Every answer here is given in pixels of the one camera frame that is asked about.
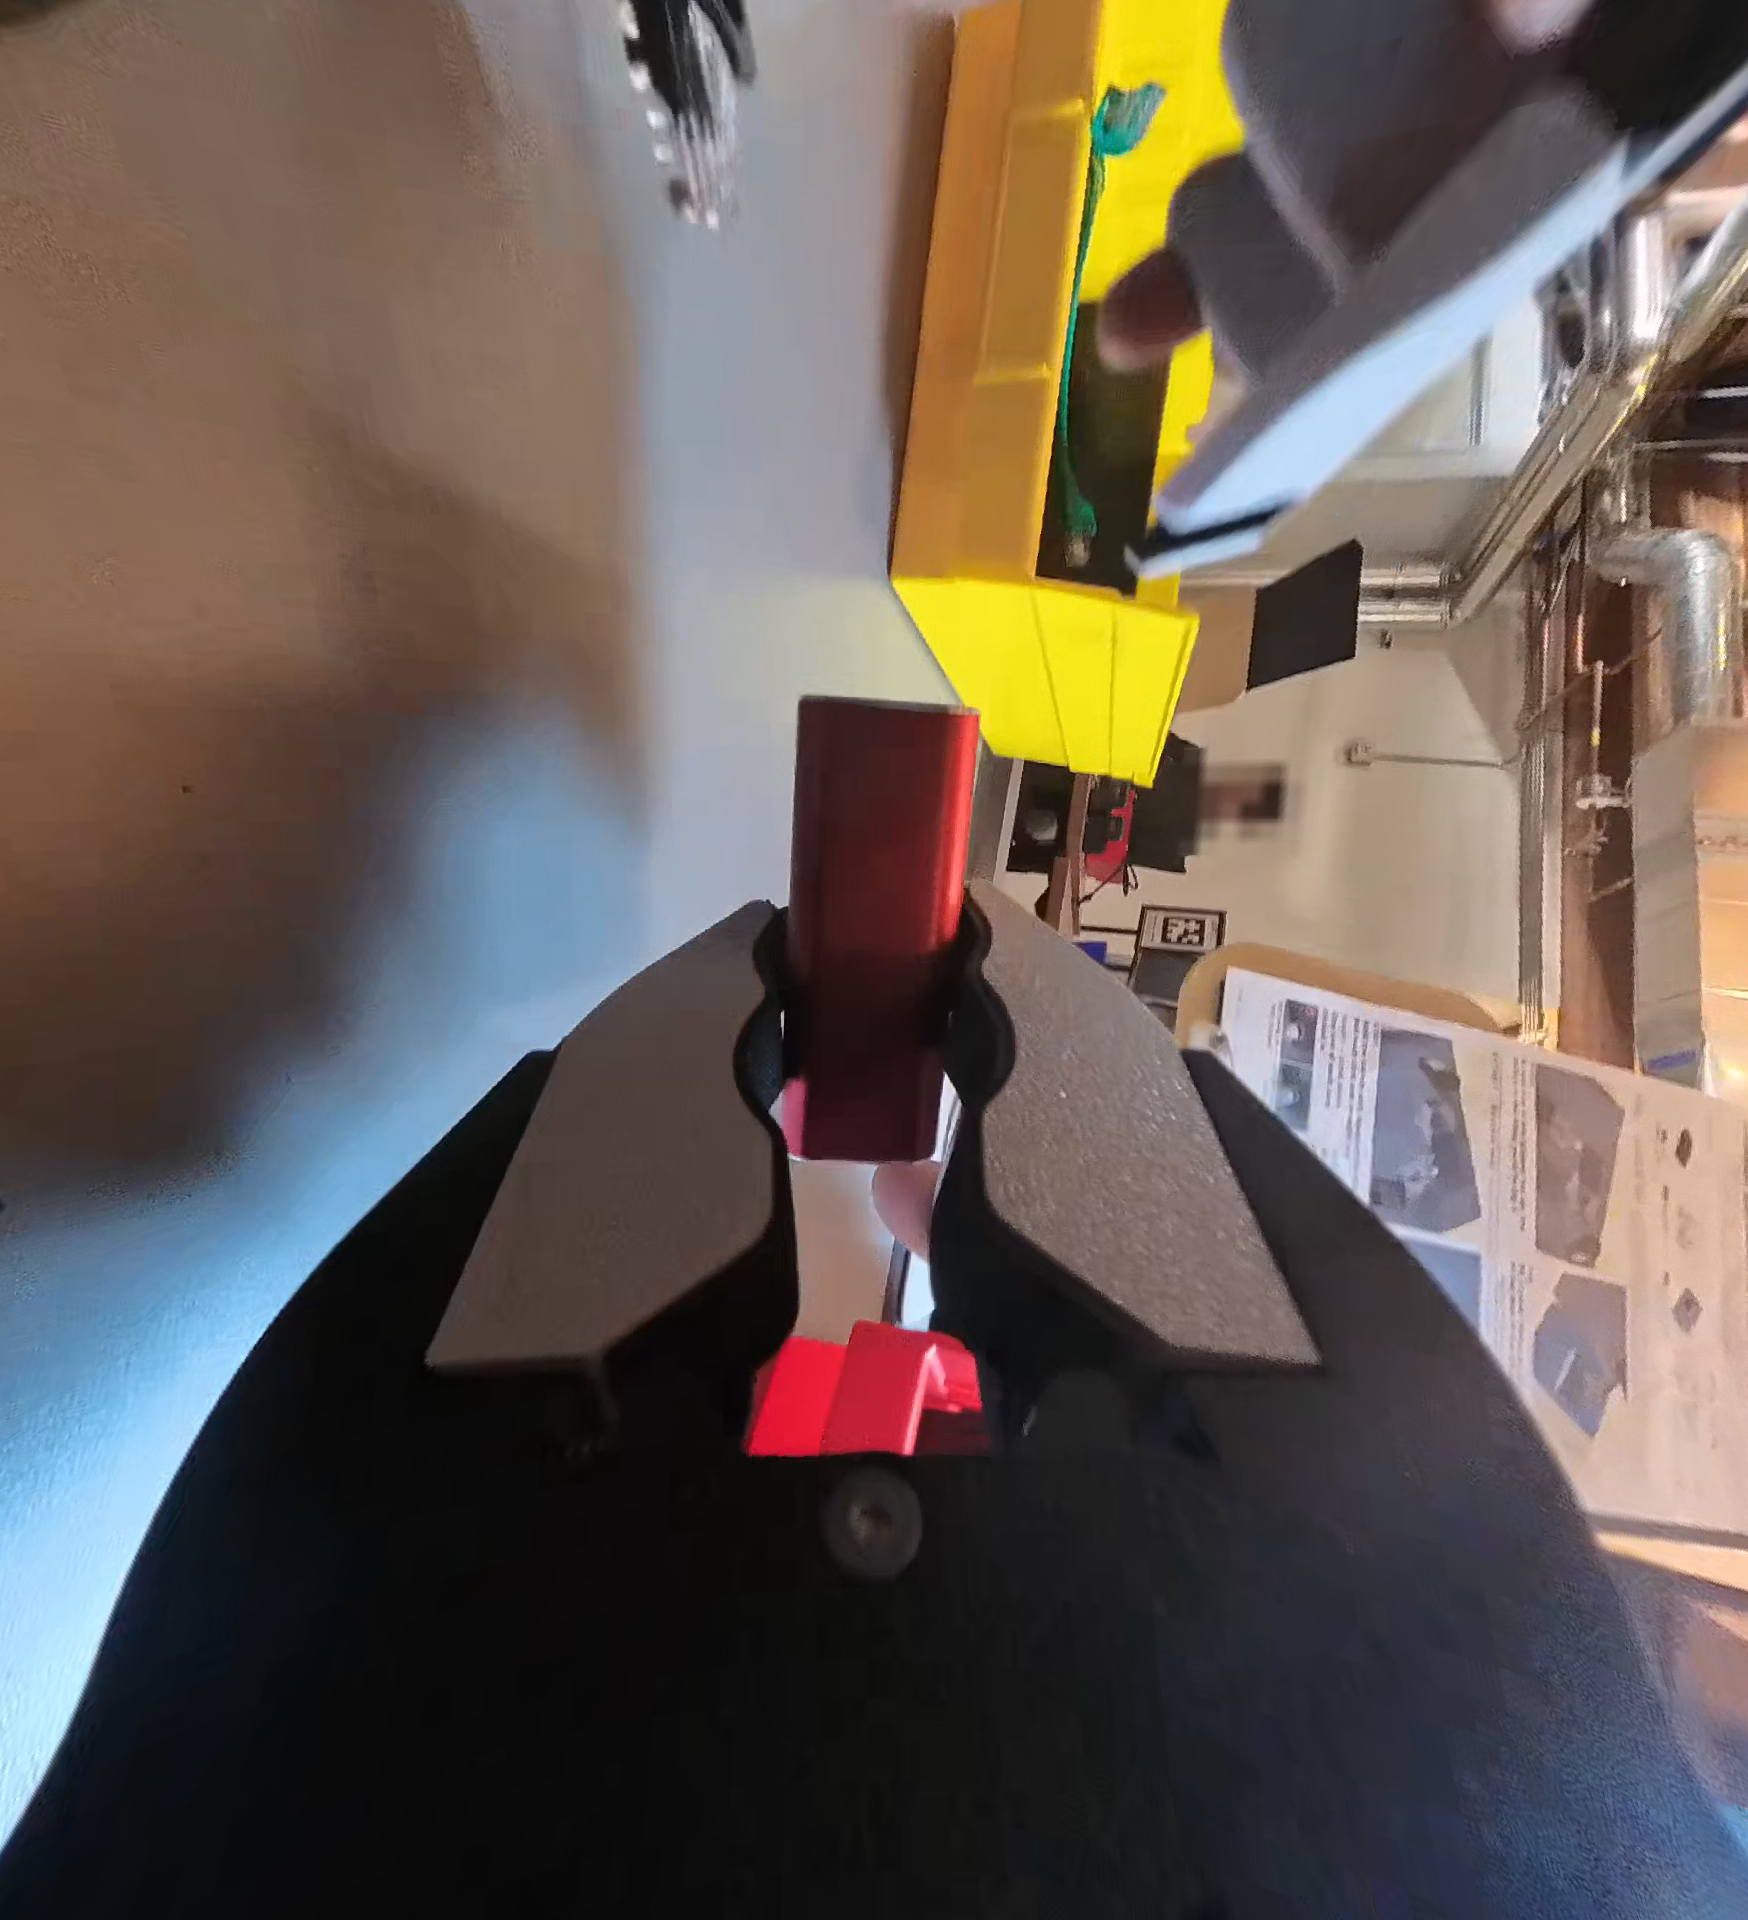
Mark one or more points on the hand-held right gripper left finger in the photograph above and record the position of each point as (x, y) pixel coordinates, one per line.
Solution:
(619, 1172)

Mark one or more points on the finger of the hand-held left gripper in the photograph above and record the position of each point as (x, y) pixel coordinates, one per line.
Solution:
(1426, 333)

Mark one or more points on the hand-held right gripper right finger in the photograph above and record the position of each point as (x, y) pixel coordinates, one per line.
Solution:
(1113, 1172)

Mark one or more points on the red metal power bank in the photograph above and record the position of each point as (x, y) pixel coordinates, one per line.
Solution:
(875, 900)

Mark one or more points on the person's left hand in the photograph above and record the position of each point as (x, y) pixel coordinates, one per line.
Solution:
(1259, 252)

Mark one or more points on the printed marker tag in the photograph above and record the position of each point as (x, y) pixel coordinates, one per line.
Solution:
(1179, 929)

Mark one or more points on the red plastic piece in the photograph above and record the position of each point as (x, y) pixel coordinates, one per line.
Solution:
(865, 1394)

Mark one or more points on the printed instruction poster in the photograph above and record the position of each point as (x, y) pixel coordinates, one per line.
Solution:
(1502, 1247)

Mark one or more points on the yellow plastic bin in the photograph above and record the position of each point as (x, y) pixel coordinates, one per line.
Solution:
(981, 371)

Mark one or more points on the silver ventilation duct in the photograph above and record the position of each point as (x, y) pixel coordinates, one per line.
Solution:
(1676, 599)

